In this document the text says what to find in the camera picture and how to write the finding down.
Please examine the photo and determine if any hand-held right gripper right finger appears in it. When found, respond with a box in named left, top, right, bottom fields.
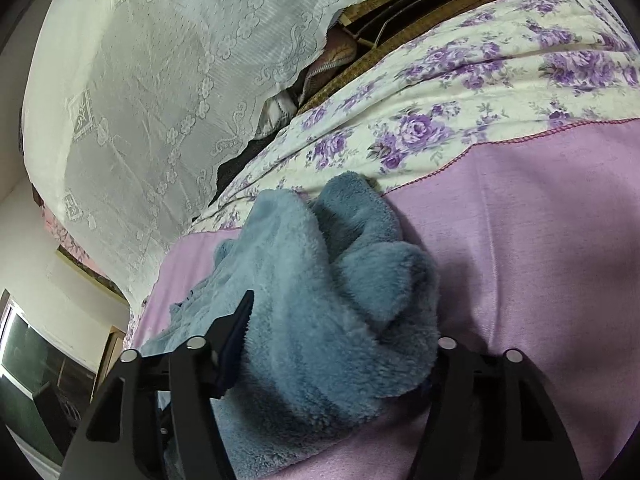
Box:
left=410, top=337, right=583, bottom=480

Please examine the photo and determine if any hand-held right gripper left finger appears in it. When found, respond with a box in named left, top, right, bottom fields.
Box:
left=62, top=290, right=256, bottom=480

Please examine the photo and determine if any blue fleece jacket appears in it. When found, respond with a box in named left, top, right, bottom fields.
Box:
left=140, top=171, right=441, bottom=480

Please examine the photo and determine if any wooden cabinet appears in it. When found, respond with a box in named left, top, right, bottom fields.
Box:
left=92, top=326, right=128, bottom=402

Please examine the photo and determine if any pink floral-bordered bed sheet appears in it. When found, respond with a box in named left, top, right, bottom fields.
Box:
left=125, top=0, right=640, bottom=480

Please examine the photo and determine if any window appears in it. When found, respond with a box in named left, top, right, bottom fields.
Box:
left=0, top=290, right=98, bottom=401

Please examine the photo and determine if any white folded cloth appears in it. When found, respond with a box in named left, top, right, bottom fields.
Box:
left=255, top=91, right=301, bottom=136

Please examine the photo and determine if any white lace cloth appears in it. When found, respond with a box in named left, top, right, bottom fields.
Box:
left=22, top=0, right=386, bottom=311

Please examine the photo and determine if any brown knit garment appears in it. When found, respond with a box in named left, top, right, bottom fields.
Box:
left=300, top=27, right=358, bottom=103

